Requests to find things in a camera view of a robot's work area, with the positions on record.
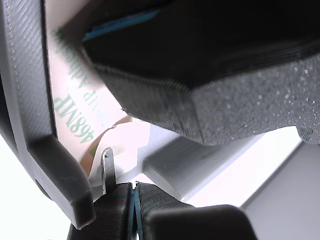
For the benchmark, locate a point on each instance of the padded gripper finger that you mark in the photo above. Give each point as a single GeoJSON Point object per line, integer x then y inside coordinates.
{"type": "Point", "coordinates": [187, 222]}

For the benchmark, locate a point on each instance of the tape strip with 3M liner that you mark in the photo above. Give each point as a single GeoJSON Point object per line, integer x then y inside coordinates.
{"type": "Point", "coordinates": [75, 105]}

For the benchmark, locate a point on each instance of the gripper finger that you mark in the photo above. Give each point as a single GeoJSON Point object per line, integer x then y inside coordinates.
{"type": "Point", "coordinates": [200, 75]}

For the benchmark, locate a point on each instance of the bladed gripper finger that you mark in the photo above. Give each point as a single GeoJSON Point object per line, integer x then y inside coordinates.
{"type": "Point", "coordinates": [110, 215]}

